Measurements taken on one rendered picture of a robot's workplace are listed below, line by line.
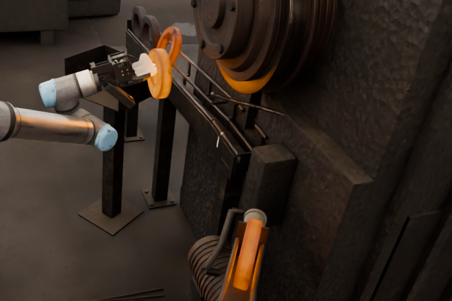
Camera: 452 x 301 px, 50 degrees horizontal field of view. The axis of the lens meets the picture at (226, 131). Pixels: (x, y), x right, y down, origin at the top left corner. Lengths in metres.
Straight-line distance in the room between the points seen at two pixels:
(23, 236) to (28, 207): 0.17
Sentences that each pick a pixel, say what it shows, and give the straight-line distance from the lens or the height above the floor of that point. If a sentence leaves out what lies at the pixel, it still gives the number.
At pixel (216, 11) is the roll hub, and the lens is 1.24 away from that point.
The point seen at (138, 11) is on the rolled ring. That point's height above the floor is 0.72.
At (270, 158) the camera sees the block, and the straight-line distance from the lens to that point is 1.25.
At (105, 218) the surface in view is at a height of 0.01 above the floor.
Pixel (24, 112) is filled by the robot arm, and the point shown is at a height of 0.85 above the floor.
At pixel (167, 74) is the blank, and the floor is 0.86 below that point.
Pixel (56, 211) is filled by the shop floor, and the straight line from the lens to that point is 2.25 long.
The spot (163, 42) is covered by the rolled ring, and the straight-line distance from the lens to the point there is 2.16.
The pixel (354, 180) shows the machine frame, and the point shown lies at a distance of 1.13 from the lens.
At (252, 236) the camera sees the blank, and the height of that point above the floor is 0.78.
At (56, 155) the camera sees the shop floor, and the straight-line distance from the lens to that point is 2.59.
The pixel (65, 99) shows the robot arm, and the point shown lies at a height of 0.78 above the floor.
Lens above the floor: 1.49
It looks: 31 degrees down
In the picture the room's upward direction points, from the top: 10 degrees clockwise
